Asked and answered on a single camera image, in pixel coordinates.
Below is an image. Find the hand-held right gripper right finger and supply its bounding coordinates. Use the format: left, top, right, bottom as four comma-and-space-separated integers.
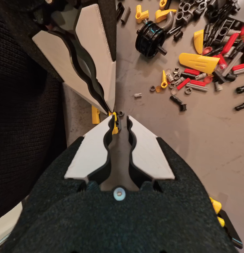
126, 115, 176, 187

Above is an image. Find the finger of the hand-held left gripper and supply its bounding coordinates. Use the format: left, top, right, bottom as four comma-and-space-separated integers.
32, 30, 111, 116
74, 3, 117, 112

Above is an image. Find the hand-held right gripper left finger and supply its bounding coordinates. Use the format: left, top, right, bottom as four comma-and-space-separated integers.
64, 115, 117, 181

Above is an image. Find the yellow curved toy brick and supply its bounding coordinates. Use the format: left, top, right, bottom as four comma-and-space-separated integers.
91, 105, 101, 124
108, 111, 119, 135

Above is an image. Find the grey toy beam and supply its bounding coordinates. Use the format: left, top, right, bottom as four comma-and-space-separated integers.
115, 111, 125, 131

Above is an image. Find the pile of toy building pieces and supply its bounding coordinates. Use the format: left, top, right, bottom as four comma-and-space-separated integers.
116, 0, 244, 112

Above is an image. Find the black toy wheel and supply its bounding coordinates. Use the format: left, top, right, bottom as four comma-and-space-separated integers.
135, 21, 167, 58

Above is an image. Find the large yellow toy panel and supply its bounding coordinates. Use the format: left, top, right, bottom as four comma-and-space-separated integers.
179, 53, 220, 74

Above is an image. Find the small yellow brick assembly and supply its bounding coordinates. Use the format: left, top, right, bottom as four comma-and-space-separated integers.
209, 197, 243, 249

